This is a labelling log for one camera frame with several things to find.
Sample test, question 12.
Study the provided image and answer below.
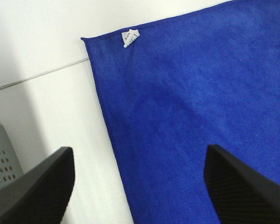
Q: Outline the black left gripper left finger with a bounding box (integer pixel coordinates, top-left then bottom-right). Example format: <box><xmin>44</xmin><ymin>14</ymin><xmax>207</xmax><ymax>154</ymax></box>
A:
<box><xmin>0</xmin><ymin>147</ymin><xmax>75</xmax><ymax>224</ymax></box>

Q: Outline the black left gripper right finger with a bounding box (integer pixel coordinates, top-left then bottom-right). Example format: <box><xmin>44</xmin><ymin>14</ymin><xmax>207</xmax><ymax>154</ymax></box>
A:
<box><xmin>204</xmin><ymin>145</ymin><xmax>280</xmax><ymax>224</ymax></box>

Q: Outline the blue microfibre towel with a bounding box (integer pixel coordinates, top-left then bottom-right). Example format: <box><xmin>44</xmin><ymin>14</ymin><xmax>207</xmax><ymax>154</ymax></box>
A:
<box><xmin>84</xmin><ymin>0</ymin><xmax>280</xmax><ymax>224</ymax></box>

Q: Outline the grey perforated plastic basket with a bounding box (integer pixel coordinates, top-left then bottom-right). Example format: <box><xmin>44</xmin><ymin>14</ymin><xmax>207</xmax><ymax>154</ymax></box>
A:
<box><xmin>0</xmin><ymin>123</ymin><xmax>23</xmax><ymax>189</ymax></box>

